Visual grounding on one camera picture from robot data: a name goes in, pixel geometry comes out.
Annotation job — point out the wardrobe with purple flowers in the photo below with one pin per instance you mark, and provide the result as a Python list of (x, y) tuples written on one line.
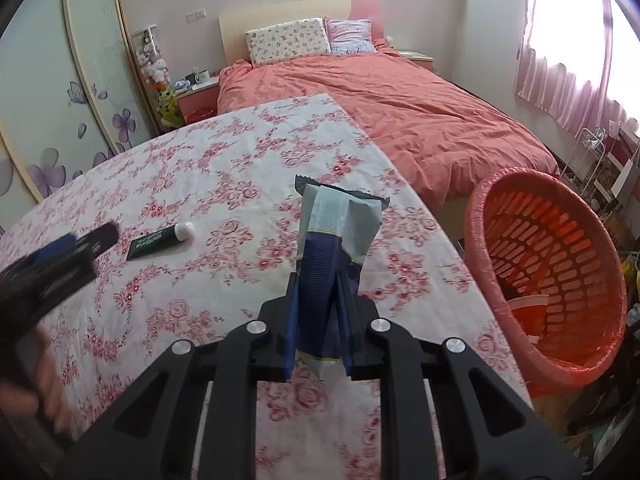
[(70, 98)]

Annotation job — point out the floral white pink tablecloth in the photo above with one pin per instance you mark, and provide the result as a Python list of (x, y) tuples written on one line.
[(233, 178)]

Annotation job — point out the white wall socket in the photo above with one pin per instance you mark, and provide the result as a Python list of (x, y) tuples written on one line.
[(196, 15)]

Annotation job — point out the dark green tube white cap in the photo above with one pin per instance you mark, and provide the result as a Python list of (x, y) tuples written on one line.
[(161, 240)]

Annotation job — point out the blue grey snack wrapper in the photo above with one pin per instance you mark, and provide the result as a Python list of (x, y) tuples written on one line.
[(336, 230)]

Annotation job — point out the clear tube of plush toys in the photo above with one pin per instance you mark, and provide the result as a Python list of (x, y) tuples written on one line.
[(156, 79)]

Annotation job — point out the pink bedside table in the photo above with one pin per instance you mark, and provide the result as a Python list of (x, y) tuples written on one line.
[(200, 101)]

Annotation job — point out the striped pink pillow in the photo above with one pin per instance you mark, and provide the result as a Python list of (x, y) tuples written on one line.
[(349, 36)]

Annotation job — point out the salmon pink bed duvet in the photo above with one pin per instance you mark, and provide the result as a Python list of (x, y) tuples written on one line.
[(441, 138)]

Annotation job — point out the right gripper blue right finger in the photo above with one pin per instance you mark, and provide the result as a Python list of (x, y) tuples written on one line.
[(348, 324)]

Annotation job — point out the red cup in basket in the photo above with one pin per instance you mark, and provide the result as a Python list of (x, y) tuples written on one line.
[(530, 312)]

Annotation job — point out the floral white pillow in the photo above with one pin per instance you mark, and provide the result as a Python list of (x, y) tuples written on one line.
[(286, 41)]

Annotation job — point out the person's left hand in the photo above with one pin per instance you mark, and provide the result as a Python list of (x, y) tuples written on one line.
[(43, 392)]

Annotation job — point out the pink window curtain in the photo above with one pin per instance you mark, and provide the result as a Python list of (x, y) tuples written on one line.
[(579, 63)]

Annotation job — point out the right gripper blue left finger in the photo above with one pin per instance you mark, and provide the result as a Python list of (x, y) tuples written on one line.
[(290, 326)]

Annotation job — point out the white wire storage rack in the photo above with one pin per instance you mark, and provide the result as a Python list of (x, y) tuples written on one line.
[(591, 170)]

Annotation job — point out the orange plastic laundry basket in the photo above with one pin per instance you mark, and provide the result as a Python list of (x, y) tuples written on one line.
[(526, 233)]

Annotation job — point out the far bedside table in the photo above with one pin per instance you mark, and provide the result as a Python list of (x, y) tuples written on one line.
[(419, 59)]

